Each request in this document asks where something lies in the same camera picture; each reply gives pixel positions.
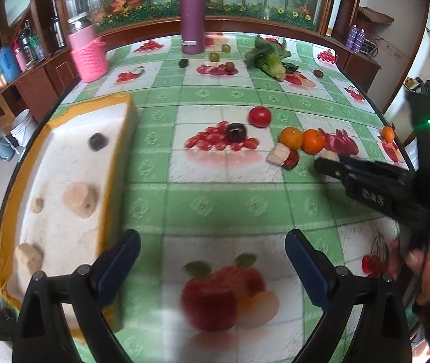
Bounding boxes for bright orange mandarin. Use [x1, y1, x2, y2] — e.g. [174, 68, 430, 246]
[302, 129, 325, 155]

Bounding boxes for dark orange mandarin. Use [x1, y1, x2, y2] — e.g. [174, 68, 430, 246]
[278, 127, 304, 150]

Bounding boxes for large angular beige block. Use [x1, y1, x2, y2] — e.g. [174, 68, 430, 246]
[15, 243, 43, 275]

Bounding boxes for large round beige block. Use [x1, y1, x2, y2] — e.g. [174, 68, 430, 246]
[62, 182, 97, 219]

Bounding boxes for red tomato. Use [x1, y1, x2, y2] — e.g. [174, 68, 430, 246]
[247, 106, 272, 128]

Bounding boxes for dark plum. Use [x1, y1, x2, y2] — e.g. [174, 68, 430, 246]
[225, 123, 247, 142]

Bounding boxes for dark plum among blocks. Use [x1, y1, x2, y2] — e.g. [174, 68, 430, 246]
[88, 133, 108, 152]

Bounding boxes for red date fruit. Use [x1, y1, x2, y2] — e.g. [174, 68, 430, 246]
[282, 150, 299, 171]

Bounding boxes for person's right hand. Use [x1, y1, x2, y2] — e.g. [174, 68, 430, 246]
[388, 237, 430, 306]

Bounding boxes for small orange at edge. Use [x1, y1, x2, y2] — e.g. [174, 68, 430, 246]
[380, 126, 395, 142]

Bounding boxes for yellow-rimmed white tray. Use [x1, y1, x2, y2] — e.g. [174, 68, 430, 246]
[0, 93, 136, 312]

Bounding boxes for dark fruit far right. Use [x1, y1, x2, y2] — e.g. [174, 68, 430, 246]
[313, 70, 324, 78]

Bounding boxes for purple spray cans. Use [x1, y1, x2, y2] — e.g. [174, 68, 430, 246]
[345, 25, 366, 53]

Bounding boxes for green leafy cabbage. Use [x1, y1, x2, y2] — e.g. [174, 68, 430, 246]
[245, 35, 299, 82]

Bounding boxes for brown grape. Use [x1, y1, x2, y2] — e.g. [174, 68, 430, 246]
[225, 61, 235, 72]

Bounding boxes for green grape near bottle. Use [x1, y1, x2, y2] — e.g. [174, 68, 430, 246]
[222, 44, 231, 53]

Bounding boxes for green grape middle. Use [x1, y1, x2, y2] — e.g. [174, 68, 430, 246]
[208, 53, 220, 62]

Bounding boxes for dark olive fruit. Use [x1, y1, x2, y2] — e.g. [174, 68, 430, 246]
[178, 58, 189, 68]

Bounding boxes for pink knit-sleeved jar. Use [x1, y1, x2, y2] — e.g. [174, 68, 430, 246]
[69, 25, 109, 83]

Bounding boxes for blue plastic jug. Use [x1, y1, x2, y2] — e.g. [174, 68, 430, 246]
[0, 46, 21, 83]

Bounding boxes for pink water bottle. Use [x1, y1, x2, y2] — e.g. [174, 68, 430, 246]
[14, 47, 28, 72]

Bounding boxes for purple thermos bottle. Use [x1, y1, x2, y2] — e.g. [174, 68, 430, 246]
[180, 0, 205, 55]

